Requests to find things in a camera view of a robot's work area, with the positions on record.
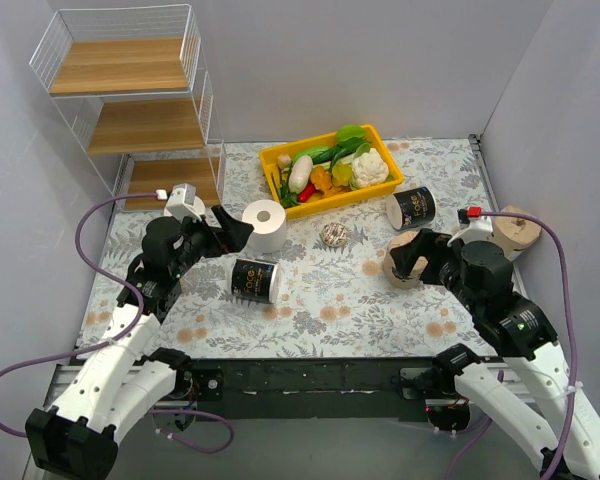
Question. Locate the red chili pepper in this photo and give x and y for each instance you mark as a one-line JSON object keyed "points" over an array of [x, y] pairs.
{"points": [[306, 193]]}

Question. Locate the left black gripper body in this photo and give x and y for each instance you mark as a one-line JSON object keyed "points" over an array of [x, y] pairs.
{"points": [[212, 235]]}

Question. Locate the floral table mat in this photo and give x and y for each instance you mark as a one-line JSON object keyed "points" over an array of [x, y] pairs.
{"points": [[331, 302]]}

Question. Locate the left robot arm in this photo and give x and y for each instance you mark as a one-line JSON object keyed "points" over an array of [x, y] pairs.
{"points": [[153, 285]]}

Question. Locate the white cauliflower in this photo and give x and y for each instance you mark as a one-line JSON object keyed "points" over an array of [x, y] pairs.
{"points": [[368, 169]]}

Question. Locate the white toilet paper roll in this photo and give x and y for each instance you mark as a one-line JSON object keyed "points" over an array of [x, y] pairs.
{"points": [[268, 219], [179, 208]]}

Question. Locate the black wrapped roll right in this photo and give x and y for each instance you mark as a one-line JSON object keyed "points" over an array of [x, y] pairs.
{"points": [[410, 209]]}

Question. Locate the green herb sprig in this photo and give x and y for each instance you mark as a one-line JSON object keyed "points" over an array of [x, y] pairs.
{"points": [[280, 179]]}

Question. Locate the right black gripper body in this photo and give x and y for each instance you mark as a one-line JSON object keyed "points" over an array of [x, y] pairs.
{"points": [[427, 256]]}

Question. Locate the white radish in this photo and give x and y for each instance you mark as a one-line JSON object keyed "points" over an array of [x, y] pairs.
{"points": [[300, 173]]}

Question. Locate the white wire wooden shelf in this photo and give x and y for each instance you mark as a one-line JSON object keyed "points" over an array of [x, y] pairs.
{"points": [[132, 83]]}

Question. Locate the black wrapped roll left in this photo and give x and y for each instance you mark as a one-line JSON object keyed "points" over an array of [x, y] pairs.
{"points": [[255, 280]]}

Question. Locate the green cucumber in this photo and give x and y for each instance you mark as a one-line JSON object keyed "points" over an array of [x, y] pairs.
{"points": [[325, 155]]}

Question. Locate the small mushroom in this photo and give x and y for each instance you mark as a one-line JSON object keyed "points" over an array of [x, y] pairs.
{"points": [[284, 161]]}

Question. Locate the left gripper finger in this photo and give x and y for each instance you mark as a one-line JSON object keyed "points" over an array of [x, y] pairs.
{"points": [[234, 239], [228, 224]]}

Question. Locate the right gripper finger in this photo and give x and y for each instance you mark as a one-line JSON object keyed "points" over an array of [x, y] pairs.
{"points": [[405, 256], [418, 268]]}

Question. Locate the green leafy vegetable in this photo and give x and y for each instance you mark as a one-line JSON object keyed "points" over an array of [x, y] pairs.
{"points": [[350, 134]]}

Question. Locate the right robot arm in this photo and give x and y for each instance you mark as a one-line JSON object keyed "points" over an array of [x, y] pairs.
{"points": [[561, 434]]}

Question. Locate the orange yellow pepper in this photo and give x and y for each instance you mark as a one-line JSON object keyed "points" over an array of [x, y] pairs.
{"points": [[321, 179]]}

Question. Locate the brown paper roll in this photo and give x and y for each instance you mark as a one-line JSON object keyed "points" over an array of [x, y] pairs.
{"points": [[389, 266], [514, 235]]}

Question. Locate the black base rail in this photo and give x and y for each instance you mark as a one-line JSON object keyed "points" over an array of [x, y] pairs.
{"points": [[264, 389]]}

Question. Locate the black wrapped roll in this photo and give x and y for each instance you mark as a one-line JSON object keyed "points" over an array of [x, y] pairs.
{"points": [[255, 280], [410, 209]]}

